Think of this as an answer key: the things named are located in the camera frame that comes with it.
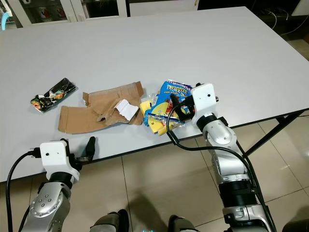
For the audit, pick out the robot left leg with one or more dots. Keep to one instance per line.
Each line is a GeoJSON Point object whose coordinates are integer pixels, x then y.
{"type": "Point", "coordinates": [108, 222]}

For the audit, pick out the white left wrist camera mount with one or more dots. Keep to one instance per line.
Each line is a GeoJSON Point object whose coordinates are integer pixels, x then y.
{"type": "Point", "coordinates": [53, 154]}

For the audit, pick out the yellow plastic packet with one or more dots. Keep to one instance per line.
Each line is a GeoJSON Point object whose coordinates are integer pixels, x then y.
{"type": "Point", "coordinates": [157, 126]}

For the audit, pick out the blue Twisties snack bag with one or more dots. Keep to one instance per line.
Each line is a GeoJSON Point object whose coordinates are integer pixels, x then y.
{"type": "Point", "coordinates": [171, 89]}

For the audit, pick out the cyan curved plastic object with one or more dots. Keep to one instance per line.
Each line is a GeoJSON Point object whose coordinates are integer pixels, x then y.
{"type": "Point", "coordinates": [5, 18]}

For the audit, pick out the white glass door cabinet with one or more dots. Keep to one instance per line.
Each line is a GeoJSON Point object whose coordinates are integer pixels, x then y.
{"type": "Point", "coordinates": [72, 9]}

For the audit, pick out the crumpled white paper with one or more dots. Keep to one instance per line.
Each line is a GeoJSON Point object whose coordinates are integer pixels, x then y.
{"type": "Point", "coordinates": [128, 110]}

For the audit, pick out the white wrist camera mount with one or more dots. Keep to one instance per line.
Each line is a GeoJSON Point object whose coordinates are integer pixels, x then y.
{"type": "Point", "coordinates": [53, 154]}
{"type": "Point", "coordinates": [203, 99]}

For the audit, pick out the black printed snack wrapper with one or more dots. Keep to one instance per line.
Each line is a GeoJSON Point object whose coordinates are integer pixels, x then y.
{"type": "Point", "coordinates": [55, 92]}

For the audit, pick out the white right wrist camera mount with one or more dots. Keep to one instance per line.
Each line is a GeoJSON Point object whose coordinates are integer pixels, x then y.
{"type": "Point", "coordinates": [203, 99]}

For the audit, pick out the torn brown cardboard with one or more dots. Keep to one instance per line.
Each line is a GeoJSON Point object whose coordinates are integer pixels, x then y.
{"type": "Point", "coordinates": [77, 118]}

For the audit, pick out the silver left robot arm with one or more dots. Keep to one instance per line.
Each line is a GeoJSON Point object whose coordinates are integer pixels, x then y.
{"type": "Point", "coordinates": [46, 208]}

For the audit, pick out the robot leg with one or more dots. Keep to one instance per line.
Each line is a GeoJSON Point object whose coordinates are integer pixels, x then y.
{"type": "Point", "coordinates": [181, 226]}
{"type": "Point", "coordinates": [108, 222]}

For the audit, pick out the robot right leg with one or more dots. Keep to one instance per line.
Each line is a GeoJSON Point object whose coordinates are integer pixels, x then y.
{"type": "Point", "coordinates": [181, 226]}

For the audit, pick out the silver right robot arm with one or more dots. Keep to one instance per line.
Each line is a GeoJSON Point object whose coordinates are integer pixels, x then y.
{"type": "Point", "coordinates": [227, 145]}

